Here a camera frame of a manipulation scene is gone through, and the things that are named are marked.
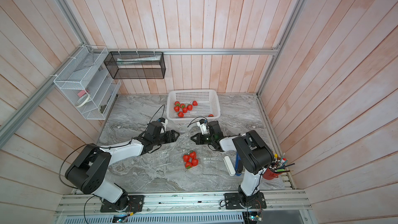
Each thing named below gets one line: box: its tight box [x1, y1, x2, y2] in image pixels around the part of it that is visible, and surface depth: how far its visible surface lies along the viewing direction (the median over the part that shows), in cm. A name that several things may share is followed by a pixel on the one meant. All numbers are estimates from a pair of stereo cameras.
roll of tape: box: [76, 92, 91, 108], surface depth 83 cm
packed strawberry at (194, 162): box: [191, 158, 199, 167], surface depth 86 cm
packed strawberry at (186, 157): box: [182, 154, 191, 163], surface depth 88 cm
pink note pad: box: [77, 89, 87, 98], surface depth 84 cm
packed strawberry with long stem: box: [189, 150, 197, 160], surface depth 88 cm
